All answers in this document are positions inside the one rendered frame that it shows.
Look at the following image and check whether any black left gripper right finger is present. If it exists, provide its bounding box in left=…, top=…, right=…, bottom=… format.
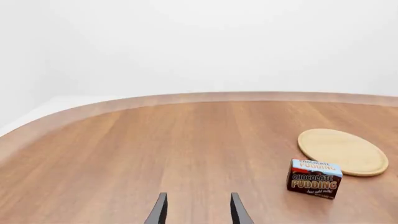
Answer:
left=230, top=192, right=255, bottom=224

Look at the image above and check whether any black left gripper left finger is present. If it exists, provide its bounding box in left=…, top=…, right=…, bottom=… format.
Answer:
left=143, top=192, right=168, bottom=224

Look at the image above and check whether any chocolate pudding box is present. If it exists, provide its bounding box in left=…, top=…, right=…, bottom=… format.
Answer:
left=286, top=157, right=344, bottom=200

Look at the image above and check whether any round pale wooden plate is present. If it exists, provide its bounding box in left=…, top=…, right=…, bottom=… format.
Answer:
left=297, top=128, right=389, bottom=177

